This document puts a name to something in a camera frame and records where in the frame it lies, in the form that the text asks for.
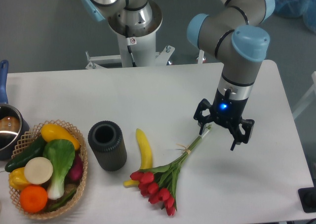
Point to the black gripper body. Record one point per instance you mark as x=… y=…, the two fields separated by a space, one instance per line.
x=225 y=111

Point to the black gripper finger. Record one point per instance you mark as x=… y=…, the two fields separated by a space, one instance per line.
x=203 y=114
x=242 y=132

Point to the red tulip bouquet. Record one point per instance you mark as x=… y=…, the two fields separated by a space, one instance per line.
x=159 y=184

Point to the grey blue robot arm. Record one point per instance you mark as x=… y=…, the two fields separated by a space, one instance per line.
x=233 y=37

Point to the yellow banana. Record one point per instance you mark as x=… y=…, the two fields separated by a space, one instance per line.
x=146 y=157

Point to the black device at edge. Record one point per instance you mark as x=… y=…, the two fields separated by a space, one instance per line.
x=308 y=199

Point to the dark grey ribbed vase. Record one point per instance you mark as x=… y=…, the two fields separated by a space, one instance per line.
x=106 y=141

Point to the blue plastic bag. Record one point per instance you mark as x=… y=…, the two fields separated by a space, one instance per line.
x=306 y=9

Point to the purple sweet potato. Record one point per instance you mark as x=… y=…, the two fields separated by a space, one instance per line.
x=76 y=171

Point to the green bok choy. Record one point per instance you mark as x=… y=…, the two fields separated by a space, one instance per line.
x=61 y=154

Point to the yellow squash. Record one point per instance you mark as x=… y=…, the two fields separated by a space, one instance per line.
x=50 y=132

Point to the dark green cucumber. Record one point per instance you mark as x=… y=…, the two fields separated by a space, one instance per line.
x=35 y=149

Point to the woven wicker basket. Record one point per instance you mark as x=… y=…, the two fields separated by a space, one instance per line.
x=76 y=188

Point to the green bean pod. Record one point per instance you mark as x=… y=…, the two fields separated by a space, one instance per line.
x=61 y=202

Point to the white round radish slice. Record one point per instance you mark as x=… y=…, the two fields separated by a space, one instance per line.
x=38 y=170

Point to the blue saucepan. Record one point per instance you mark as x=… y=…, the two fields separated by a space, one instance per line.
x=12 y=123

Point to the orange fruit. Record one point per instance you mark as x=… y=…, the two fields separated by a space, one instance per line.
x=33 y=198

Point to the yellow bell pepper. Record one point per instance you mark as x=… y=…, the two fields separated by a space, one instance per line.
x=17 y=179

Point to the white frame at right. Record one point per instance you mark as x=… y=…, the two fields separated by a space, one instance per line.
x=308 y=97

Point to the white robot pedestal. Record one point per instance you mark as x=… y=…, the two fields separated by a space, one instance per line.
x=136 y=35

